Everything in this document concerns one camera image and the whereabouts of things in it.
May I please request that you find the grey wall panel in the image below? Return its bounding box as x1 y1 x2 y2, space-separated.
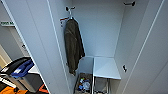
0 20 16 28

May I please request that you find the white flat board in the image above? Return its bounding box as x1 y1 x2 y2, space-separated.
28 63 42 76

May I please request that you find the olive green jacket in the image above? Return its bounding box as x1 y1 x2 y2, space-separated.
63 18 86 76

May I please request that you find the orange white label sticker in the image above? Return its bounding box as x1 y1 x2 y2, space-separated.
59 16 70 28

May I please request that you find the small storage basket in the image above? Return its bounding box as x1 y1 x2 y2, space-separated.
73 71 94 94

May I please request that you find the blue item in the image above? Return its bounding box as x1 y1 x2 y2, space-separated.
9 59 35 79

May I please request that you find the white wardrobe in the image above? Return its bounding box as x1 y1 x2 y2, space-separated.
1 0 168 94

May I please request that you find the white plastic hanger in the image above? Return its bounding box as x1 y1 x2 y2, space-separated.
66 9 76 22

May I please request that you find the dark door hinge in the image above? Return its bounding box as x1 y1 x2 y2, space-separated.
122 64 128 73

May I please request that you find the orange item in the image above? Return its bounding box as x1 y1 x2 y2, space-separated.
37 83 51 94

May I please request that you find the white inner shelf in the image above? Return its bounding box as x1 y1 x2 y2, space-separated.
92 55 122 81

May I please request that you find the white wardrobe door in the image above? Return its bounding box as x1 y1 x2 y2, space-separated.
1 0 73 94
114 0 168 94

